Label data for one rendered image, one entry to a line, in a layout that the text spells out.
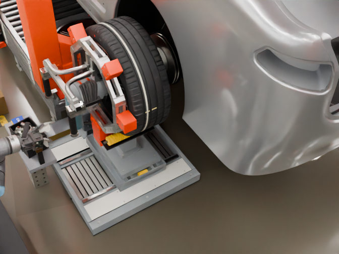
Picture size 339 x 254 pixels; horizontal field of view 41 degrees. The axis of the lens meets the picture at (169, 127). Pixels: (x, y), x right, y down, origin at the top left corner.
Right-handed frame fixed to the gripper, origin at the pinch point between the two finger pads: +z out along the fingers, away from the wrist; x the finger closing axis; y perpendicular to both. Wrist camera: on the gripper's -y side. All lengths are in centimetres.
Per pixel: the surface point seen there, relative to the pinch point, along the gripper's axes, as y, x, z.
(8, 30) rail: -148, -44, 34
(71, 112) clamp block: 8.1, 19.3, 4.4
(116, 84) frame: 8.8, 32.9, 27.5
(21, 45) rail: -124, -42, 35
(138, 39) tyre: -3, 50, 44
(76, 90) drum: -8.5, 17.0, 15.8
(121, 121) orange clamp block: 22.1, 19.1, 26.0
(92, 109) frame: -15.3, -9.5, 33.3
